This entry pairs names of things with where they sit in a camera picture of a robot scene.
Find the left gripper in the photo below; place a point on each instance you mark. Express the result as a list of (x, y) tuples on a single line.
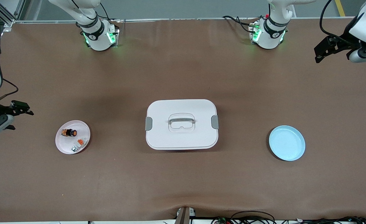
[(344, 44)]

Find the orange black push-button switch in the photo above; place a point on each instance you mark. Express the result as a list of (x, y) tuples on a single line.
[(66, 132)]

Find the pink round plate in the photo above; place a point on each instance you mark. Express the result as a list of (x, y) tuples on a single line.
[(66, 146)]

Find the light blue round plate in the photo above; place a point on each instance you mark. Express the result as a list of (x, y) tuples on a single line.
[(287, 143)]

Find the grey box latch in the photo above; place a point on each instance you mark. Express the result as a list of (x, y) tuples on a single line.
[(215, 122), (148, 123)]

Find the white lidded storage box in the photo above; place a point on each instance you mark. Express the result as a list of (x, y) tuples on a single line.
[(170, 137)]

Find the brown table mat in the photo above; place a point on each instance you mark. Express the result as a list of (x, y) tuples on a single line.
[(182, 62)]

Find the small orange white switch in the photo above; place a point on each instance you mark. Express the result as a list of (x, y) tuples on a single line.
[(80, 142)]

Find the silver aluminium frame post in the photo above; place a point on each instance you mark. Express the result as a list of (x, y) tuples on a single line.
[(10, 21)]

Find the silver table edge rail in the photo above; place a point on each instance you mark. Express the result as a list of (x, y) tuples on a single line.
[(186, 19)]

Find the brown camera mount post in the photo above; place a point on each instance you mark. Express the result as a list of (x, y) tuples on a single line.
[(184, 216)]

